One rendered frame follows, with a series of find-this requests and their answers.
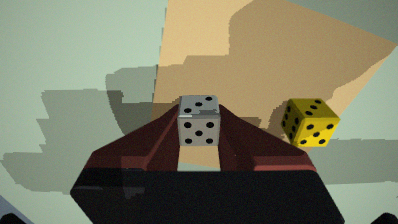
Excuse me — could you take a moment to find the yellow die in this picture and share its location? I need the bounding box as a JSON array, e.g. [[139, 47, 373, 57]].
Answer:
[[280, 99, 340, 147]]

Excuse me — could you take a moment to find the white die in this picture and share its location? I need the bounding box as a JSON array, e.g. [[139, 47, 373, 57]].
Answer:
[[177, 95, 221, 146]]

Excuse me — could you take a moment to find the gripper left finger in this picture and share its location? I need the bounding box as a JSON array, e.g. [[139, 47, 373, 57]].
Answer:
[[83, 104, 180, 171]]

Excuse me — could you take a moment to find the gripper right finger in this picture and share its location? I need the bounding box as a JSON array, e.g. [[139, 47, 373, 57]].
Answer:
[[218, 104, 317, 172]]

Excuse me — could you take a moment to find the tan mat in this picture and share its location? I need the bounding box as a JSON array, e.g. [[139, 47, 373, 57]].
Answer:
[[151, 0, 398, 144]]

